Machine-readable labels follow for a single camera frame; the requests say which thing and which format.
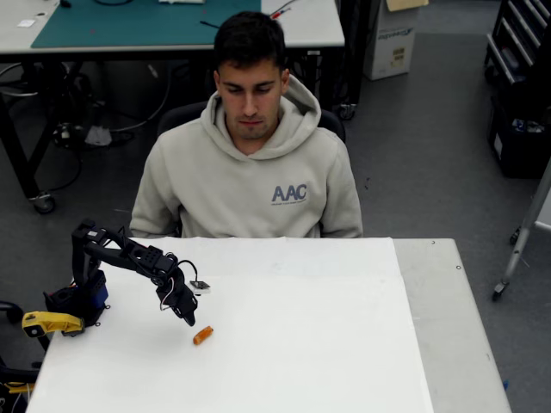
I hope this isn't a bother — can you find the orange carrot piece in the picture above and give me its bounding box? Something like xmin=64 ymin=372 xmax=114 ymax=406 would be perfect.
xmin=192 ymin=325 xmax=214 ymax=347

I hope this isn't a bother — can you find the large white paper sheet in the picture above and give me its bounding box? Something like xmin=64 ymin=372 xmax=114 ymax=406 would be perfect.
xmin=25 ymin=237 xmax=435 ymax=413

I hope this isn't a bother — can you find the man in beige hoodie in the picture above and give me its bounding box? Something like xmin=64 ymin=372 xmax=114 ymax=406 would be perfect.
xmin=129 ymin=10 xmax=365 ymax=240

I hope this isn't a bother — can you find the yellow spring clamp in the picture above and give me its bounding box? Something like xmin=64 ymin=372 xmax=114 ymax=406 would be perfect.
xmin=22 ymin=311 xmax=86 ymax=339

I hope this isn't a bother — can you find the black chair armrest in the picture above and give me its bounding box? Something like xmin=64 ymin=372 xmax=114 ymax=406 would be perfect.
xmin=0 ymin=300 xmax=25 ymax=324

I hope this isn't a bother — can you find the white cloth on floor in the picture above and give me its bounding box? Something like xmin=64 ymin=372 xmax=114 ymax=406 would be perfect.
xmin=84 ymin=124 xmax=114 ymax=146

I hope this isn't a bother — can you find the green cutting mat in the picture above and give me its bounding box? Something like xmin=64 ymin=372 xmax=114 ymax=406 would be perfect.
xmin=30 ymin=0 xmax=263 ymax=49

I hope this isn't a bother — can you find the white carton box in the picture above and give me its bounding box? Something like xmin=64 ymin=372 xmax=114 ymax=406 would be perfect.
xmin=362 ymin=0 xmax=421 ymax=82

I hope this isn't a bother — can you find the grey metal stand leg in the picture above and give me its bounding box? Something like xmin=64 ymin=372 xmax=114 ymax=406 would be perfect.
xmin=492 ymin=154 xmax=551 ymax=302

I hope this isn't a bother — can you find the black storage crate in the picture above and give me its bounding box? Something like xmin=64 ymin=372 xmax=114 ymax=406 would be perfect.
xmin=487 ymin=92 xmax=551 ymax=180

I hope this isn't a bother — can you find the brown cardboard flap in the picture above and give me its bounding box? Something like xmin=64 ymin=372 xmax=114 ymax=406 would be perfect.
xmin=385 ymin=0 xmax=430 ymax=12

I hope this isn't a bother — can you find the black drawer cabinet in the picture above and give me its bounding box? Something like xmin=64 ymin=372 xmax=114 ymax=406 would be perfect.
xmin=484 ymin=0 xmax=551 ymax=87

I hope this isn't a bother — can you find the white and red wire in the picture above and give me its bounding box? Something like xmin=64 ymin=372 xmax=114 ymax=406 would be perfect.
xmin=159 ymin=277 xmax=178 ymax=311

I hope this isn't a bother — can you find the black camera cable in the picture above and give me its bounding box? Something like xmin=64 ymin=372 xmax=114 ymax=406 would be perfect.
xmin=176 ymin=259 xmax=200 ymax=285

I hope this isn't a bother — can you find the yellow handled tool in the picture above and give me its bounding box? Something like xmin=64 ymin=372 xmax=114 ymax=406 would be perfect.
xmin=3 ymin=380 xmax=35 ymax=395

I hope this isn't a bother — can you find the grey hoop cable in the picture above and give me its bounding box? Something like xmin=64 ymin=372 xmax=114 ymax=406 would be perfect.
xmin=0 ymin=63 xmax=40 ymax=98

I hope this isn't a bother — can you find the grey workbench with black frame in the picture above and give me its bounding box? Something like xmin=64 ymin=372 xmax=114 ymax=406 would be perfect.
xmin=0 ymin=0 xmax=346 ymax=215

